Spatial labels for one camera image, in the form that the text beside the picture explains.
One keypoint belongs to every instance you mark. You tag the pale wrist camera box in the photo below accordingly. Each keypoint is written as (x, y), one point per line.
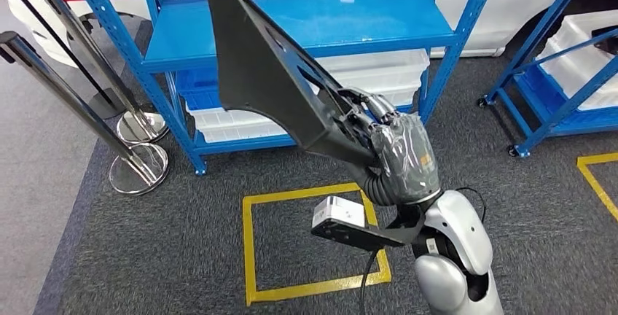
(338, 211)

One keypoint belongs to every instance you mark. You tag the blue metal shelf rack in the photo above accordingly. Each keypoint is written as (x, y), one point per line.
(338, 13)

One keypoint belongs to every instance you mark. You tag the chrome stanchion post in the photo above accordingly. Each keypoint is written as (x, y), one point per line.
(140, 170)
(142, 129)

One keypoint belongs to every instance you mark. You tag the yellow floor tape square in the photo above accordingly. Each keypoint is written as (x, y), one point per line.
(248, 255)

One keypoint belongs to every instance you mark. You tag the black plastic slotted part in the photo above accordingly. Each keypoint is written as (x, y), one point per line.
(256, 61)

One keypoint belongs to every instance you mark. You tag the black stanchion post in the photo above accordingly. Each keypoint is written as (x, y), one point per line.
(106, 105)

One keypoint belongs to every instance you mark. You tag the blue wheeled shelf rack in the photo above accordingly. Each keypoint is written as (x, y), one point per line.
(531, 134)

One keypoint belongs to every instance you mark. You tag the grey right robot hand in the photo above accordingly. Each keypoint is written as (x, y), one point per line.
(410, 158)

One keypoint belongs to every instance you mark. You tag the black camera mounting bracket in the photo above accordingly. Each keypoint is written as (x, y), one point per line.
(357, 238)

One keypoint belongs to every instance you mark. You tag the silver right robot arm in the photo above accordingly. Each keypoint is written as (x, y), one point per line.
(454, 230)

